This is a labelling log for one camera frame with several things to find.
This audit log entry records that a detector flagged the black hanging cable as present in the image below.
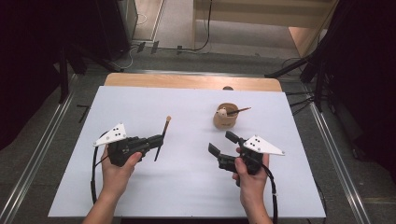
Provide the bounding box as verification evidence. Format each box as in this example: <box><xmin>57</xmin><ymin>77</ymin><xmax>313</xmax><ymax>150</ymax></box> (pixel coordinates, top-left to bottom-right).
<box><xmin>177</xmin><ymin>0</ymin><xmax>214</xmax><ymax>52</ymax></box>

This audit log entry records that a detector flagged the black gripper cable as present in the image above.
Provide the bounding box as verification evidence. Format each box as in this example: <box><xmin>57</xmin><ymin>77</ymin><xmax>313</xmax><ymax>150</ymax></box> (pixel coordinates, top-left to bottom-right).
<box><xmin>261</xmin><ymin>162</ymin><xmax>279</xmax><ymax>224</ymax></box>
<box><xmin>90</xmin><ymin>132</ymin><xmax>110</xmax><ymax>204</ymax></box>

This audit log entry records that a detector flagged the wooden table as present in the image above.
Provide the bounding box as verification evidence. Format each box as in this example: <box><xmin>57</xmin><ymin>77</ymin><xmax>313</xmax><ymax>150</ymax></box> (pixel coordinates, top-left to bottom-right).
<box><xmin>103</xmin><ymin>73</ymin><xmax>283</xmax><ymax>92</ymax></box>

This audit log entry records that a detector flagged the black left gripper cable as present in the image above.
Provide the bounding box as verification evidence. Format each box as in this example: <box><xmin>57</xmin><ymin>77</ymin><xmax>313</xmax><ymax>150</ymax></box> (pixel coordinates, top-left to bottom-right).
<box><xmin>90</xmin><ymin>132</ymin><xmax>110</xmax><ymax>204</ymax></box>

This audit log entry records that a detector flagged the dark cabinet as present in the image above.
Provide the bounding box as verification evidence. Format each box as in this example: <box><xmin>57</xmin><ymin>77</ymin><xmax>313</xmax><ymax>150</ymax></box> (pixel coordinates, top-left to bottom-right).
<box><xmin>94</xmin><ymin>0</ymin><xmax>138</xmax><ymax>61</ymax></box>

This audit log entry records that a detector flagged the short dark tan-headed brush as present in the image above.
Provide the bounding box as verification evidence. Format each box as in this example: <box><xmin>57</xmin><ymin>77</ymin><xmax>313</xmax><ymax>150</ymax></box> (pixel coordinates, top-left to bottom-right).
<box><xmin>153</xmin><ymin>115</ymin><xmax>172</xmax><ymax>162</ymax></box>

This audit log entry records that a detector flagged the person's right hand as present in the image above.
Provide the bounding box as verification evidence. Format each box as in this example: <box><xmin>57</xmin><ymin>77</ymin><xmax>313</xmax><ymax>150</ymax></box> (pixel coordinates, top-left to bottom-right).
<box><xmin>232</xmin><ymin>147</ymin><xmax>271</xmax><ymax>200</ymax></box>

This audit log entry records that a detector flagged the tan bear pen holder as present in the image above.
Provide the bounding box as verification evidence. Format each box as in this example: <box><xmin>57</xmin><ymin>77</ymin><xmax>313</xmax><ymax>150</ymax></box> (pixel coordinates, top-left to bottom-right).
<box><xmin>212</xmin><ymin>102</ymin><xmax>240</xmax><ymax>130</ymax></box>

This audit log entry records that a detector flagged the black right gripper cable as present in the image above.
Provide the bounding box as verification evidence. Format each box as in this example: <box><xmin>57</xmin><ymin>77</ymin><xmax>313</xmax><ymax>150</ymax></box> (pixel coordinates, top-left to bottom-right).
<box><xmin>261</xmin><ymin>162</ymin><xmax>279</xmax><ymax>224</ymax></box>

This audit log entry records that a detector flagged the long dark gold-ferruled brush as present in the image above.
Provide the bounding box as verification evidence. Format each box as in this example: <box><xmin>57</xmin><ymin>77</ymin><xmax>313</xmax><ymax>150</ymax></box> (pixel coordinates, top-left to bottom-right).
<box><xmin>226</xmin><ymin>106</ymin><xmax>252</xmax><ymax>117</ymax></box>

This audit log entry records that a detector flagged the aluminium floor rail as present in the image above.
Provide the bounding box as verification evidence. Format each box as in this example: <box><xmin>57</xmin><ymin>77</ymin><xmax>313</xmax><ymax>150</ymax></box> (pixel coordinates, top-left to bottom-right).
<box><xmin>306</xmin><ymin>92</ymin><xmax>372</xmax><ymax>224</ymax></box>
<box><xmin>0</xmin><ymin>74</ymin><xmax>78</xmax><ymax>224</ymax></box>

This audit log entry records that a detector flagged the white board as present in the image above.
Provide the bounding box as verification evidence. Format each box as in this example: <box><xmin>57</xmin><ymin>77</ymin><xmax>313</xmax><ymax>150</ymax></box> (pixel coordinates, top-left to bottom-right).
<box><xmin>48</xmin><ymin>86</ymin><xmax>327</xmax><ymax>218</ymax></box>

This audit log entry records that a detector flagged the wooden panel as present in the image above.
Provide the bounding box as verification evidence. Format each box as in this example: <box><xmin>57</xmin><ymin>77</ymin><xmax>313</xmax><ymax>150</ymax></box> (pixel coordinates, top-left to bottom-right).
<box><xmin>288</xmin><ymin>26</ymin><xmax>319</xmax><ymax>59</ymax></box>

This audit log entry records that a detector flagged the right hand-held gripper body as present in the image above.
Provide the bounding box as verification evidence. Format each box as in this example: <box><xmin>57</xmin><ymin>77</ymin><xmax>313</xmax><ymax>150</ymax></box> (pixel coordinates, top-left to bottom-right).
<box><xmin>218</xmin><ymin>134</ymin><xmax>286</xmax><ymax>175</ymax></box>

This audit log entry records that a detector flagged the black upright stand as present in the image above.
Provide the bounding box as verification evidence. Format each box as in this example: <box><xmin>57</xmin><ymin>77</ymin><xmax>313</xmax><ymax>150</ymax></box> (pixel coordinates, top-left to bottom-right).
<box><xmin>58</xmin><ymin>46</ymin><xmax>70</xmax><ymax>105</ymax></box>

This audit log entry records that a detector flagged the black stand leg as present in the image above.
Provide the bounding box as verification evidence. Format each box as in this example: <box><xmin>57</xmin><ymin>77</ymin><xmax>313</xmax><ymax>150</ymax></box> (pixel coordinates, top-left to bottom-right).
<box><xmin>264</xmin><ymin>57</ymin><xmax>310</xmax><ymax>79</ymax></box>

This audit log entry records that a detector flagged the white floor cable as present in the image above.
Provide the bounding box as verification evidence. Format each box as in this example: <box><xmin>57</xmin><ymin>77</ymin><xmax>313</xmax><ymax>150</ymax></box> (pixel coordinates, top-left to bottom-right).
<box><xmin>110</xmin><ymin>12</ymin><xmax>148</xmax><ymax>71</ymax></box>

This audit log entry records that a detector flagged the beige cabinet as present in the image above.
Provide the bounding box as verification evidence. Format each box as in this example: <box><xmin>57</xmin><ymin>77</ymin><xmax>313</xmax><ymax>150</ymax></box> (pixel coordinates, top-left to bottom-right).
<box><xmin>192</xmin><ymin>0</ymin><xmax>339</xmax><ymax>30</ymax></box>

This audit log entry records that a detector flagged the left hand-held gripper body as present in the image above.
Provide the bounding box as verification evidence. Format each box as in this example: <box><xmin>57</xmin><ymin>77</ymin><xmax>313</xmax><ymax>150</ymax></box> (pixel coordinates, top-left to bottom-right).
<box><xmin>92</xmin><ymin>122</ymin><xmax>151</xmax><ymax>168</ymax></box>

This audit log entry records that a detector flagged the person's left hand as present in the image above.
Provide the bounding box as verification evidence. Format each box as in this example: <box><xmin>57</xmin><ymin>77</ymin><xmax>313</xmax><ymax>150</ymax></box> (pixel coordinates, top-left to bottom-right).
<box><xmin>101</xmin><ymin>146</ymin><xmax>143</xmax><ymax>195</ymax></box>

